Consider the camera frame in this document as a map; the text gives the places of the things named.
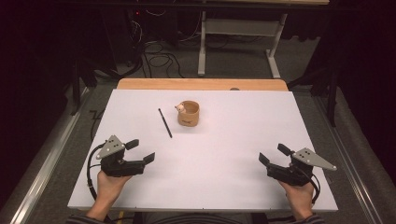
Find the black metal stand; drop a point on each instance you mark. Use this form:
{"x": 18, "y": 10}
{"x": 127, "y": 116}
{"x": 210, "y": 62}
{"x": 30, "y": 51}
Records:
{"x": 75, "y": 90}
{"x": 332, "y": 99}

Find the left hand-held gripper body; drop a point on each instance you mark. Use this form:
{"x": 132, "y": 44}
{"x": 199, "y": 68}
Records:
{"x": 121, "y": 168}

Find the white board sheet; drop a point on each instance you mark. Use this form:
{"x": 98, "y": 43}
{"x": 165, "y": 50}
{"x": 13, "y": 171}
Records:
{"x": 218, "y": 174}

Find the person's right hand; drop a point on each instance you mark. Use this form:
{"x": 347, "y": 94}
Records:
{"x": 300, "y": 197}

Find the person's left hand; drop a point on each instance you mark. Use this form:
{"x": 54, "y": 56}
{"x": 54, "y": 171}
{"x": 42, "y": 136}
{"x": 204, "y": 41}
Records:
{"x": 108, "y": 189}

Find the aluminium floor rail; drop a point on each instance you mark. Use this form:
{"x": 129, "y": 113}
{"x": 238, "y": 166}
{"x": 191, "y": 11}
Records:
{"x": 46, "y": 168}
{"x": 348, "y": 155}

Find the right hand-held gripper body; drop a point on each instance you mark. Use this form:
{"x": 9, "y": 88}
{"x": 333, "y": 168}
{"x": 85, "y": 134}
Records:
{"x": 292, "y": 174}

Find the wooden cup with small figure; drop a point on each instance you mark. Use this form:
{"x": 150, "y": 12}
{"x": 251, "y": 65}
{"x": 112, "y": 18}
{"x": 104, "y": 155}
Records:
{"x": 188, "y": 118}

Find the white metal desk frame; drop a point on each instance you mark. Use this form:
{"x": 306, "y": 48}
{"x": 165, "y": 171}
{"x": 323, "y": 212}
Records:
{"x": 202, "y": 53}

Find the black pen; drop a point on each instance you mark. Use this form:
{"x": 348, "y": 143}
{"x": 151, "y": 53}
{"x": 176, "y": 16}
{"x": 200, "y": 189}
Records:
{"x": 165, "y": 123}

